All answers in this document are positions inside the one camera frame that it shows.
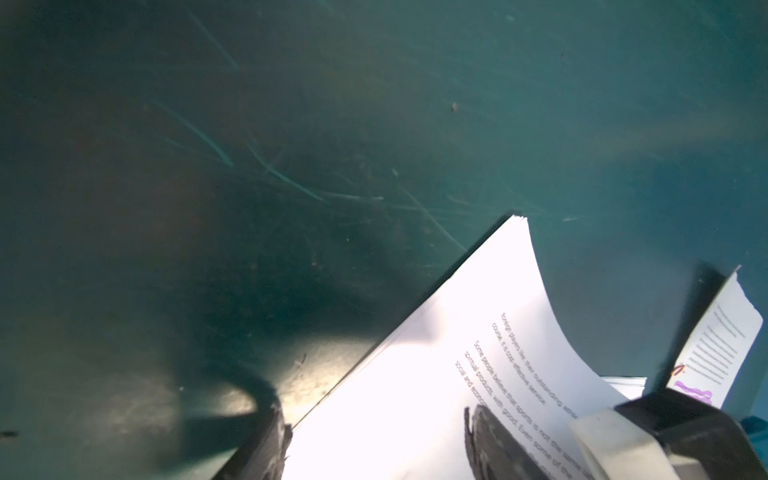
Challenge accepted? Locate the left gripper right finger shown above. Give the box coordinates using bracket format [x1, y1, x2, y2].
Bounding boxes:
[463, 404, 548, 480]

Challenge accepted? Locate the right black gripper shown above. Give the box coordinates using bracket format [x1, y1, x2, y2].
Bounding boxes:
[615, 389, 767, 480]

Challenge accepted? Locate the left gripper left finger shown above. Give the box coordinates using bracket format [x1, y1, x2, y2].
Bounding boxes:
[212, 402, 293, 480]

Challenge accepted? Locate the document with purple highlight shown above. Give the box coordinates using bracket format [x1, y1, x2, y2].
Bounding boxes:
[666, 270, 764, 408]

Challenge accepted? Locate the document with pink highlight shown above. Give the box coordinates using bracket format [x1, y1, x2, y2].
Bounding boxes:
[284, 216, 626, 479]

